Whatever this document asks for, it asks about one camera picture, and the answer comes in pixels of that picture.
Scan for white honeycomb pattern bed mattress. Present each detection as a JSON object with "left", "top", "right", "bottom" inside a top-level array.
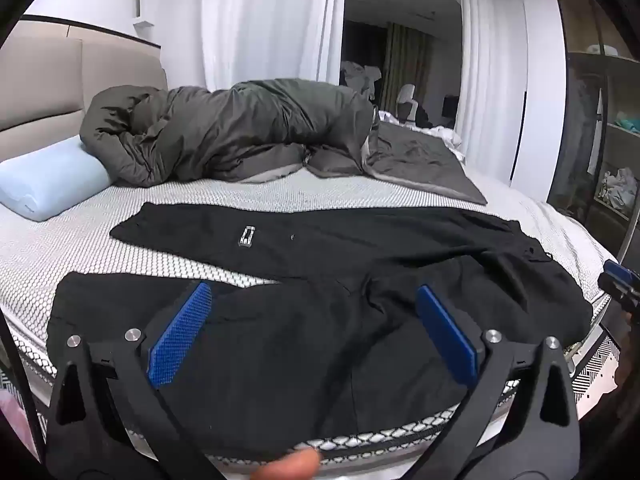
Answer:
[{"left": 0, "top": 157, "right": 623, "bottom": 480}]

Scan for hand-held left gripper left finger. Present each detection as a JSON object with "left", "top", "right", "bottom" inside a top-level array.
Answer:
[{"left": 45, "top": 281, "right": 227, "bottom": 480}]

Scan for pink cloth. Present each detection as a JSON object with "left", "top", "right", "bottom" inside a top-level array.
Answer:
[{"left": 0, "top": 385, "right": 33, "bottom": 463}]

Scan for white office chair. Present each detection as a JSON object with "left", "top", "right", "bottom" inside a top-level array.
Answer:
[{"left": 396, "top": 83, "right": 421, "bottom": 123}]

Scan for beige padded headboard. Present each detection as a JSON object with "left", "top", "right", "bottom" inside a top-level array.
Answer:
[{"left": 0, "top": 37, "right": 168, "bottom": 163}]

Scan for crumpled white cloth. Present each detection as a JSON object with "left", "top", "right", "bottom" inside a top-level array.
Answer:
[{"left": 597, "top": 167, "right": 639, "bottom": 211}]

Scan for grey clothes pile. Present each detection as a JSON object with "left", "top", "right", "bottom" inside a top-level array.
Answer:
[{"left": 340, "top": 60, "right": 383, "bottom": 102}]

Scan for grey duvet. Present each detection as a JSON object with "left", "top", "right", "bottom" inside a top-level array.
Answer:
[{"left": 79, "top": 77, "right": 488, "bottom": 206}]

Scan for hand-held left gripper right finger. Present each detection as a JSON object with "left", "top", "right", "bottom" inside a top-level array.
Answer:
[{"left": 400, "top": 285, "right": 583, "bottom": 480}]

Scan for person's left hand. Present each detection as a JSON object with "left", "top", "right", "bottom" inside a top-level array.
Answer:
[{"left": 249, "top": 452, "right": 322, "bottom": 480}]

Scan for black pants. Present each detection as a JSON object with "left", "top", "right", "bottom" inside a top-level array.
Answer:
[{"left": 46, "top": 201, "right": 595, "bottom": 453}]

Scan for light blue pillow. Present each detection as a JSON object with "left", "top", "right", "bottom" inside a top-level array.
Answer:
[{"left": 0, "top": 135, "right": 117, "bottom": 222}]

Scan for olive brown curtain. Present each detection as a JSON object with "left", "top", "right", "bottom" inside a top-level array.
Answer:
[{"left": 385, "top": 22, "right": 433, "bottom": 111}]

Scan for white curtain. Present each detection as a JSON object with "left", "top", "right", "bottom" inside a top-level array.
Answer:
[
  {"left": 200, "top": 0, "right": 346, "bottom": 93},
  {"left": 459, "top": 0, "right": 531, "bottom": 176}
]

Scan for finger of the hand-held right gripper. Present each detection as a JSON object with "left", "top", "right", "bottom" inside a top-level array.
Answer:
[{"left": 597, "top": 259, "right": 640, "bottom": 311}]

